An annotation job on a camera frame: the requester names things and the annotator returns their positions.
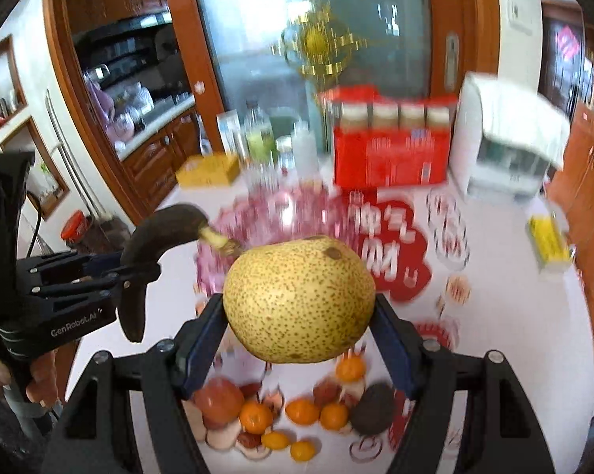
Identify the overripe dark banana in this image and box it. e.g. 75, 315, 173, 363
117, 203, 243, 344

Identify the yellow speckled pear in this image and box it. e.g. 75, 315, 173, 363
222, 235, 376, 364

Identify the red container on floor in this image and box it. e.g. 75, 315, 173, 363
60, 210, 90, 244

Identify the clear plastic bottle green label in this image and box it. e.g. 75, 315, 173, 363
243, 100, 276, 165

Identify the small yellow kumquat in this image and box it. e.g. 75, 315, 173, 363
289, 440, 318, 463
261, 431, 291, 450

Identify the pink glass fruit bowl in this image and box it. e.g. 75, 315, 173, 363
193, 182, 378, 302

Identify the white squeeze bottle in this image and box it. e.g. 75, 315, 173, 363
291, 121, 320, 180

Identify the orange mandarin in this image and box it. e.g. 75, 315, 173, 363
285, 397, 321, 426
320, 403, 350, 431
239, 399, 274, 435
335, 354, 367, 384

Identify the red yellow apple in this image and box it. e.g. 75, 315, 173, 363
192, 377, 244, 429

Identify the white covered appliance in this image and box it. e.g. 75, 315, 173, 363
449, 72, 570, 201

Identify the dark green avocado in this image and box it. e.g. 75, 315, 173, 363
350, 382, 396, 436

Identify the gold hanging ornament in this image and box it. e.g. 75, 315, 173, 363
271, 0, 369, 92

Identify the yellow flat box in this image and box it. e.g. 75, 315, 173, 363
176, 153, 240, 188

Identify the red snack package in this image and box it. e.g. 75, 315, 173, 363
318, 85, 458, 190

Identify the yellow sponge pack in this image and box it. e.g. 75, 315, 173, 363
526, 215, 572, 273

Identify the small glass jar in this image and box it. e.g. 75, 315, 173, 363
276, 135, 295, 175

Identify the white blue carton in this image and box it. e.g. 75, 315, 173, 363
217, 110, 240, 154

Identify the left human hand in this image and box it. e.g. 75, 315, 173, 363
0, 351, 58, 408

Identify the orange mandarin top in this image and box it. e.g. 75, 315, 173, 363
335, 354, 367, 384

